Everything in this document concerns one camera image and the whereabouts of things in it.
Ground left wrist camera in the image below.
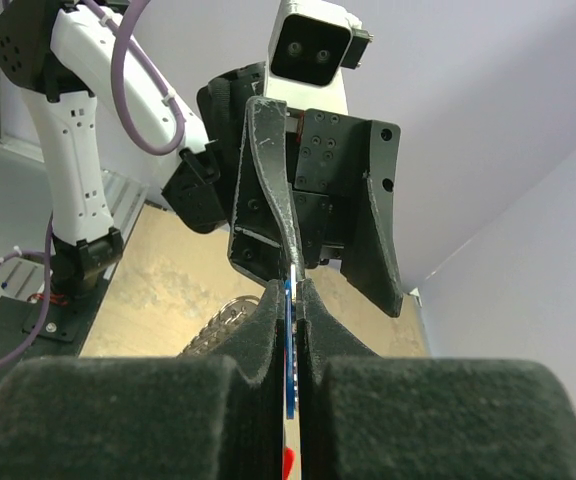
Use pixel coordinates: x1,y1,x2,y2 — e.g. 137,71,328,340
263,1,374,115

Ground blue key tag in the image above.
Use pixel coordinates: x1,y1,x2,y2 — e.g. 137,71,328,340
284,280,298,420

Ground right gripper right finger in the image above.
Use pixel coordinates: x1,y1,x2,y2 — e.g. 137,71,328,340
297,280,576,479

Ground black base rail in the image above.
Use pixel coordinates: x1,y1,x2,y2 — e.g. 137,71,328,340
0,266,116,378

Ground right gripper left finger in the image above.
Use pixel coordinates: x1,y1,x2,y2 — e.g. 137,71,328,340
0,281,285,479

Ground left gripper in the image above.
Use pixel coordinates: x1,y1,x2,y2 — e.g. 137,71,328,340
228,96,402,318

